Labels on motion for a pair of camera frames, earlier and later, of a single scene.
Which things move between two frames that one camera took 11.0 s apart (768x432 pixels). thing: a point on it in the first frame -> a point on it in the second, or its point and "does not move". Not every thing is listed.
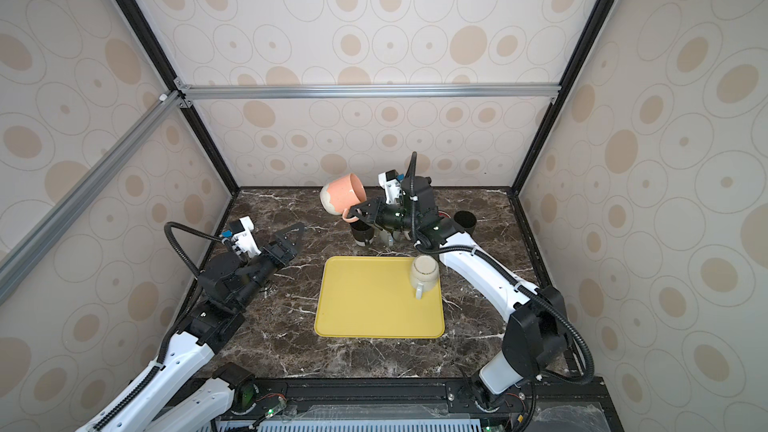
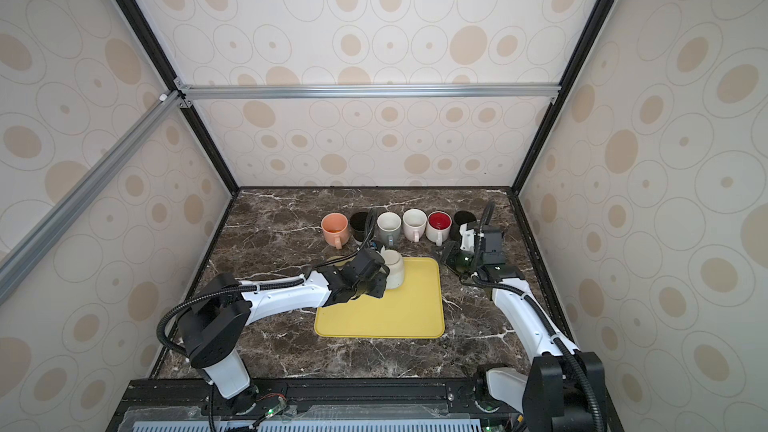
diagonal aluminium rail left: x=43 y=237 does not move
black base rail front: x=564 y=404 does not move
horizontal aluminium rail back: x=369 y=92 does not move
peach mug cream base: x=338 y=196 -> x=335 y=229
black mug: x=466 y=219 does not move
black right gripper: x=376 y=207 -> x=450 y=257
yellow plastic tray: x=375 y=297 does not move
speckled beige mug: x=424 y=274 -> x=395 y=264
